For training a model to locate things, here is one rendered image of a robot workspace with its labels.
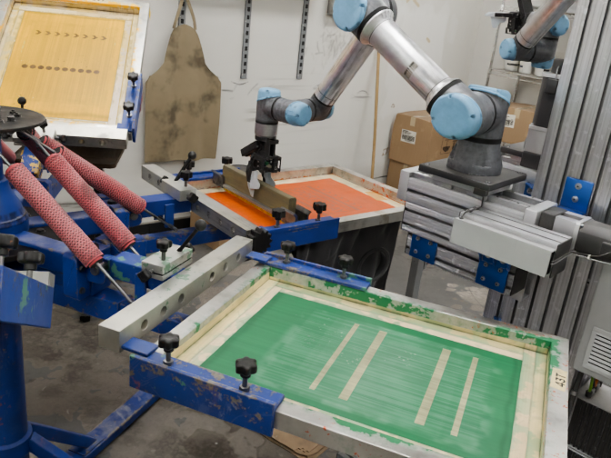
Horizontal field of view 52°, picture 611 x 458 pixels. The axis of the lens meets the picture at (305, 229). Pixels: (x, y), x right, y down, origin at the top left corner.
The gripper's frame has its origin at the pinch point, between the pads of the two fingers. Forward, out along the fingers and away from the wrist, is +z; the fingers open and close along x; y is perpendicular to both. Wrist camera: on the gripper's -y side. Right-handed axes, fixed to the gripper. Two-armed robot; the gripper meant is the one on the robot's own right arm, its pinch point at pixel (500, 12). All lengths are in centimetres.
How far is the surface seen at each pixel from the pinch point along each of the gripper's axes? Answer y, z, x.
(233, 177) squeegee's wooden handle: 49, -12, -116
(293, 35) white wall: 30, 215, -11
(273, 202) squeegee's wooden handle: 51, -35, -109
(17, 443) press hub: 106, -54, -197
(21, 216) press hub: 37, -52, -183
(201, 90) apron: 56, 188, -85
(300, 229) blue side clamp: 54, -54, -107
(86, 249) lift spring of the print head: 38, -80, -168
